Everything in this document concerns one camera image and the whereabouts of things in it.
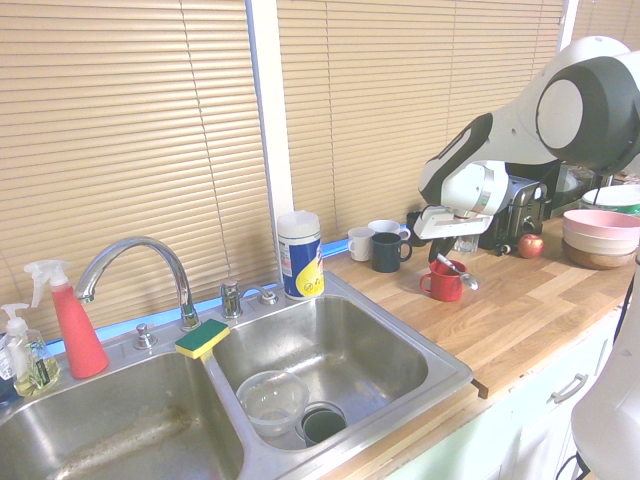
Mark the white plate with green rim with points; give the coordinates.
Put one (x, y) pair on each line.
(615, 197)

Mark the red apple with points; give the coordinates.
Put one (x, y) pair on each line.
(530, 246)

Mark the clear plastic bowl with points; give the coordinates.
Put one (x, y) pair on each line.
(272, 400)

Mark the black mug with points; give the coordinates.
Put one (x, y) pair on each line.
(417, 242)

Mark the white wipes canister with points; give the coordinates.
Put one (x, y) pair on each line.
(300, 260)

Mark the chrome sink knob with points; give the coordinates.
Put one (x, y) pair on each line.
(145, 337)

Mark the silver metal spoon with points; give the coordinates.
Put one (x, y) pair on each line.
(470, 281)

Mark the yellow green sponge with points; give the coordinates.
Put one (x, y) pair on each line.
(200, 337)

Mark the black chrome toaster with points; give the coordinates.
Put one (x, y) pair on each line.
(522, 210)

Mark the stainless steel double sink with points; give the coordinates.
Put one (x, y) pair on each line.
(350, 350)

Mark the clear drinking glass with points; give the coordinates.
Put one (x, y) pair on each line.
(466, 244)

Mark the black microwave oven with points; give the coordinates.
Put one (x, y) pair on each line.
(565, 190)

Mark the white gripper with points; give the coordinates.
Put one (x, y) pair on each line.
(450, 226)

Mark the dark blue mug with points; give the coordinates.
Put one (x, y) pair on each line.
(387, 255)

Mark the narrow beige window blind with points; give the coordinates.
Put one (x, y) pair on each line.
(605, 20)

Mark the grey-green plastic cup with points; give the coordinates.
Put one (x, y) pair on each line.
(322, 427)

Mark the chrome gooseneck faucet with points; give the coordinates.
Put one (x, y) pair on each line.
(165, 250)

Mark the white window frame post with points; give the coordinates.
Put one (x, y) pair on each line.
(270, 125)

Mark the pink bowl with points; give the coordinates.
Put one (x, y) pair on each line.
(600, 222)

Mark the light green cabinet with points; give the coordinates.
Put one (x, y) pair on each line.
(500, 440)

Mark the clear hand soap bottle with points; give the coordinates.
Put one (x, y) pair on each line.
(32, 365)

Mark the red spray bottle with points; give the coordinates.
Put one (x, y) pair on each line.
(77, 330)

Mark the red enamel mug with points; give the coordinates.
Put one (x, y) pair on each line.
(442, 285)

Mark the cream bowl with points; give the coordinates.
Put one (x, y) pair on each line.
(597, 242)

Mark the wide beige window blind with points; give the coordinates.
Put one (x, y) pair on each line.
(125, 125)
(400, 100)

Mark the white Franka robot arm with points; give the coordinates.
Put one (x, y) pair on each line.
(575, 110)

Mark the white ceramic mug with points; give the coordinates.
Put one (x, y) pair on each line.
(387, 227)
(359, 245)

